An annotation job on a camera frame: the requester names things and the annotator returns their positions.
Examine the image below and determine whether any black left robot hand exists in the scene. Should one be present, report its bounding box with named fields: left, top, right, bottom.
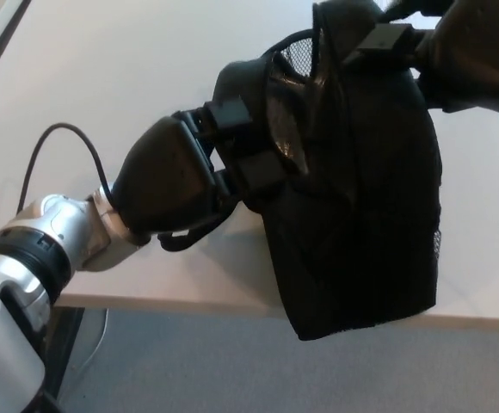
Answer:
left=111, top=59, right=290, bottom=236

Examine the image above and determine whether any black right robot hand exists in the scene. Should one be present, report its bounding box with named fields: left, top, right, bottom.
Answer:
left=347, top=0, right=499, bottom=130

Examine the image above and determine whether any black fabric lunch bag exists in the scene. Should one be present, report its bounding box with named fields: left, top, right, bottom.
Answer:
left=157, top=0, right=445, bottom=342

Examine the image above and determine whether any dark table leg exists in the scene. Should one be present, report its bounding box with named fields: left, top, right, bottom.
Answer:
left=42, top=305, right=85, bottom=405

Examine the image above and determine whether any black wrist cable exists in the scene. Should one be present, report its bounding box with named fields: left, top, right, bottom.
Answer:
left=16, top=123, right=115, bottom=216

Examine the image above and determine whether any white floor cable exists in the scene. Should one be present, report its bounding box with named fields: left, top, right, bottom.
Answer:
left=72, top=309, right=109, bottom=372

